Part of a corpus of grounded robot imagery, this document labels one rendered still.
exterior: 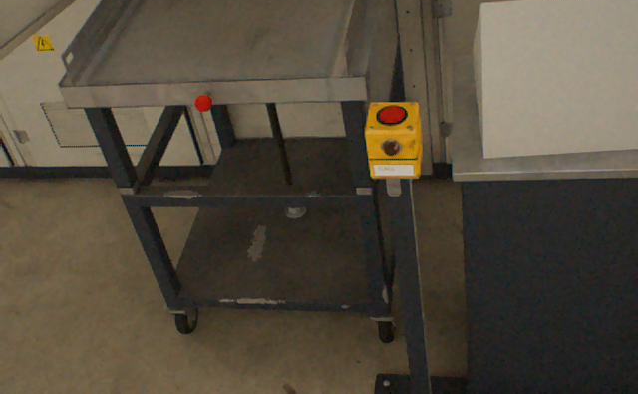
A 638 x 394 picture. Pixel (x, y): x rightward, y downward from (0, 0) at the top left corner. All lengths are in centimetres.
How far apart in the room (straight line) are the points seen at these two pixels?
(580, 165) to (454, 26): 86
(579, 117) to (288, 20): 63
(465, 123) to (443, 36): 73
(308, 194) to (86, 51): 55
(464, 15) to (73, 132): 132
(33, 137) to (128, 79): 121
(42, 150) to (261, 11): 129
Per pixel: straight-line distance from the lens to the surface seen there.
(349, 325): 212
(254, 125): 247
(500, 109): 134
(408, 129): 123
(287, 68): 151
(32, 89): 265
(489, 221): 147
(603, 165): 140
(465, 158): 140
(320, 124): 241
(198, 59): 160
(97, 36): 175
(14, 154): 291
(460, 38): 218
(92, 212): 269
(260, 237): 214
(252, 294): 201
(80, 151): 274
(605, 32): 128
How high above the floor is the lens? 166
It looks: 41 degrees down
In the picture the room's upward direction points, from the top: 11 degrees counter-clockwise
